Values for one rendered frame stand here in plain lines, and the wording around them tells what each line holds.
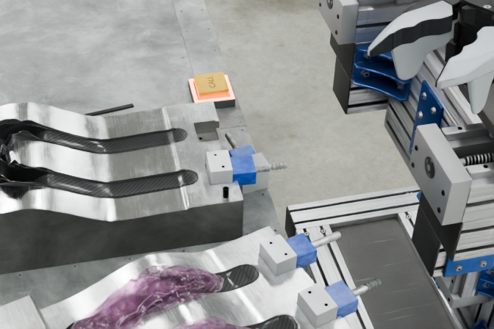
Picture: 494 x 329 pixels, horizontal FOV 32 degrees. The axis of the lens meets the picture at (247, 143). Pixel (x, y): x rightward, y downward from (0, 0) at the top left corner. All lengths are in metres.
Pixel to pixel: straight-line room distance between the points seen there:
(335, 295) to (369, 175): 1.50
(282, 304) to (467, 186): 0.32
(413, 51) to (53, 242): 0.77
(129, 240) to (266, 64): 1.88
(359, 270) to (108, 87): 0.82
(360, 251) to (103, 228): 1.01
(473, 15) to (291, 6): 2.79
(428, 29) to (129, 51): 1.17
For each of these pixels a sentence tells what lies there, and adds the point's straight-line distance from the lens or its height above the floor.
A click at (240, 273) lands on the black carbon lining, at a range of 1.29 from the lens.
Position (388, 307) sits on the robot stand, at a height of 0.21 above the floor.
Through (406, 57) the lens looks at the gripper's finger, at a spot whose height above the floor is 1.42.
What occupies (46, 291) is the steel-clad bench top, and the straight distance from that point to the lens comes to 1.36.
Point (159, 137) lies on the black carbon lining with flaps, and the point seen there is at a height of 0.88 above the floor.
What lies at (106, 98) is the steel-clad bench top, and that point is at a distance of 1.70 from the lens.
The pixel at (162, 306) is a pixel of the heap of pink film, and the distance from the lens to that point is 1.19.
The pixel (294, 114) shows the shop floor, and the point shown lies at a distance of 2.93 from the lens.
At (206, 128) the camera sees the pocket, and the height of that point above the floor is 0.87.
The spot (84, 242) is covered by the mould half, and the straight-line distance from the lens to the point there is 1.36.
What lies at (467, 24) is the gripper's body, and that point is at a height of 1.44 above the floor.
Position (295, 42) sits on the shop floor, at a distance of 3.30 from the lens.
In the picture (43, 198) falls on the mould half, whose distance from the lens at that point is 1.32.
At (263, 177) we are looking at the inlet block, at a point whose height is 0.83.
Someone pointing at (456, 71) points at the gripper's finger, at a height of 1.46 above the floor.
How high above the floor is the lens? 1.83
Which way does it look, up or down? 41 degrees down
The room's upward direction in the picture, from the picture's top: 2 degrees clockwise
